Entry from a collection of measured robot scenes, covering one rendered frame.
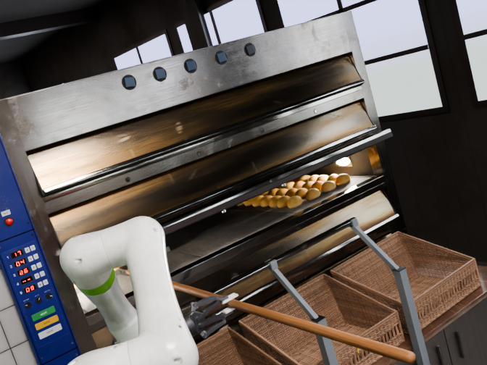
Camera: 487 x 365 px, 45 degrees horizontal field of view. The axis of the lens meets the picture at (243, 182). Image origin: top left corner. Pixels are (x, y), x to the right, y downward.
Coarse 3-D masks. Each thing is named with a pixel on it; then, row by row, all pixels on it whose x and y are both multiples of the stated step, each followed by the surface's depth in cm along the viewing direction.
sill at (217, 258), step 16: (352, 192) 317; (320, 208) 304; (288, 224) 293; (240, 240) 283; (256, 240) 283; (208, 256) 272; (224, 256) 273; (176, 272) 262; (192, 272) 264; (96, 320) 240
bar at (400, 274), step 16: (352, 224) 265; (320, 240) 256; (368, 240) 261; (288, 256) 246; (384, 256) 256; (256, 272) 237; (272, 272) 243; (400, 272) 250; (224, 288) 229; (288, 288) 236; (400, 288) 253; (304, 304) 232; (320, 320) 226; (416, 320) 255; (320, 336) 227; (416, 336) 255; (416, 352) 259
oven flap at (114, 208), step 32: (288, 128) 297; (320, 128) 306; (352, 128) 315; (224, 160) 275; (256, 160) 283; (288, 160) 288; (128, 192) 250; (160, 192) 256; (192, 192) 263; (224, 192) 271; (64, 224) 235; (96, 224) 240
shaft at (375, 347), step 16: (128, 272) 277; (176, 288) 236; (192, 288) 226; (224, 304) 206; (240, 304) 197; (272, 320) 182; (288, 320) 175; (304, 320) 171; (336, 336) 157; (352, 336) 153; (384, 352) 143; (400, 352) 139
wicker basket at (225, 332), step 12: (216, 336) 266; (228, 336) 269; (240, 336) 263; (204, 348) 263; (228, 348) 268; (240, 348) 268; (252, 348) 257; (216, 360) 263; (228, 360) 266; (240, 360) 269; (252, 360) 262; (264, 360) 252
